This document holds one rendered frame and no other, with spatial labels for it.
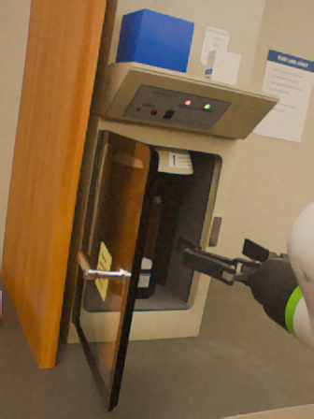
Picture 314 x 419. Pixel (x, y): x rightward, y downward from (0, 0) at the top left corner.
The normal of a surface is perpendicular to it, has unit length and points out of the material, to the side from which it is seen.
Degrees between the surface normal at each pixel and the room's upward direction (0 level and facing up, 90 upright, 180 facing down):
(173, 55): 90
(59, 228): 90
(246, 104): 135
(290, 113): 90
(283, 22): 90
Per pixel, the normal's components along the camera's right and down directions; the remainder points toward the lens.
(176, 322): 0.43, 0.26
